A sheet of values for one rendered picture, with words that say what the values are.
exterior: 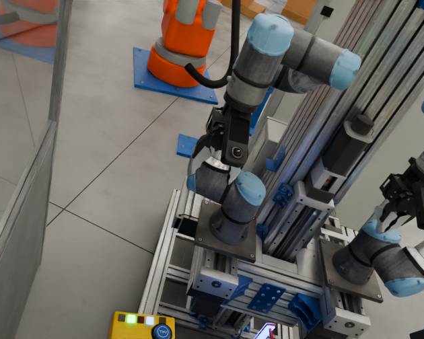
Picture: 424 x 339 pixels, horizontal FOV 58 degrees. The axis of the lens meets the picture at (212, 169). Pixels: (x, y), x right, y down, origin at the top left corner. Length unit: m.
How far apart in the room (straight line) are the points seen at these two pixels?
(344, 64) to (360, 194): 2.21
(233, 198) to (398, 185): 0.50
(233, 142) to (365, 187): 2.25
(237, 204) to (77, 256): 1.43
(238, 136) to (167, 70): 3.66
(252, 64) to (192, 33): 3.57
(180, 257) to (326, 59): 1.76
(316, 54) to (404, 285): 0.84
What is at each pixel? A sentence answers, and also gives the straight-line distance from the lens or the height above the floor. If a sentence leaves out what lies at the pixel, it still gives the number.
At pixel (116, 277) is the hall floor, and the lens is 2.44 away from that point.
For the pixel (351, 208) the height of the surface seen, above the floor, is 0.46.
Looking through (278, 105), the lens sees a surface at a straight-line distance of 2.30.
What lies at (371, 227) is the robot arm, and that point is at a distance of 1.44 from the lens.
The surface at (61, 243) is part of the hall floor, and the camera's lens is 2.55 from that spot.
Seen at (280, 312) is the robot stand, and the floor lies 0.76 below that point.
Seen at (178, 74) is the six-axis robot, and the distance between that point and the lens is 4.36.
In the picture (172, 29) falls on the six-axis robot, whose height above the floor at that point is 0.62.
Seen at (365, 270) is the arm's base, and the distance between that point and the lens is 1.52.
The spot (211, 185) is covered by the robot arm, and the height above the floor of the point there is 1.22.
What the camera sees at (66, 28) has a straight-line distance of 1.54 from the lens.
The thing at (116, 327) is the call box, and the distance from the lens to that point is 1.05.
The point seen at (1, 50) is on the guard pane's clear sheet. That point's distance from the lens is 0.91.
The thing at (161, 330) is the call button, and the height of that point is 1.08.
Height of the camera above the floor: 1.99
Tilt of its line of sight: 36 degrees down
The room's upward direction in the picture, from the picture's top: 24 degrees clockwise
